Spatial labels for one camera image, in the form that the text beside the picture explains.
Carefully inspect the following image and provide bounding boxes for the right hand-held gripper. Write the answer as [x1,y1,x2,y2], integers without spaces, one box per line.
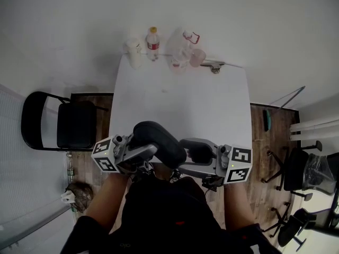
[177,138,253,186]

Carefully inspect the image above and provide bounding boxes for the person's right forearm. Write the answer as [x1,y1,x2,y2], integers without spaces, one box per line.
[223,183,257,232]

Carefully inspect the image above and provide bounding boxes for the metal table clamp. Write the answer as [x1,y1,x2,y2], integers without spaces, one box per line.
[200,60,226,75]

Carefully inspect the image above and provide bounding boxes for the small white plastic object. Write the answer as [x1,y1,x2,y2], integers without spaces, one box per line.
[60,190,74,204]

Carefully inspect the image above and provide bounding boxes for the teal brush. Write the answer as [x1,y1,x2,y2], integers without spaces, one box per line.
[262,109,273,132]

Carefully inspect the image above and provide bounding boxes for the large clear water jug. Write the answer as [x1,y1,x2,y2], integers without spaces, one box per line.
[166,27,201,74]

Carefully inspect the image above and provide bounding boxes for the person's left forearm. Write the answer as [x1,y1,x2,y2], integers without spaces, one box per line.
[84,171,133,232]

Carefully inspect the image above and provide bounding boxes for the clear pink cup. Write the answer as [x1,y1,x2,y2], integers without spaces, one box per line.
[189,49,207,68]

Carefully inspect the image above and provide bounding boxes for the camouflage bag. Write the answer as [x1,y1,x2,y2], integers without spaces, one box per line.
[65,182,94,213]

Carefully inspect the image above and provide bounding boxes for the thin metal rod frame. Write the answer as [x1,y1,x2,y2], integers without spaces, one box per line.
[272,85,307,110]

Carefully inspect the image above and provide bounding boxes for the black folding chair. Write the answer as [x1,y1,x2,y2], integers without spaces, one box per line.
[21,91,110,152]

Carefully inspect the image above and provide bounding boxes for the red label water bottle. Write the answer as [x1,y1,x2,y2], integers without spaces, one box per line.
[145,26,161,62]

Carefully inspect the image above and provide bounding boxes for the white plastic bottle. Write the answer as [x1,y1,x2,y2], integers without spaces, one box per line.
[125,37,144,70]

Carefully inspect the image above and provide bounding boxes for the plastic wrapped office chair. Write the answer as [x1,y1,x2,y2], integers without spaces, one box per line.
[303,152,339,196]

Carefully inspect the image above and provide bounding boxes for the white tubes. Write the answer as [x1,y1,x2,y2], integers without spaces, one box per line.
[289,118,339,143]

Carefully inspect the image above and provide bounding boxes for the person's black clothing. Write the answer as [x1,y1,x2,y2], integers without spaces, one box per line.
[60,175,283,254]

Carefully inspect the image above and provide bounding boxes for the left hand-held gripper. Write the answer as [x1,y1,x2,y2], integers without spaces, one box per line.
[91,133,159,175]

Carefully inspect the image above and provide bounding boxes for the black office chair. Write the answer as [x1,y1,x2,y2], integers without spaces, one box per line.
[260,140,323,201]
[261,199,339,251]

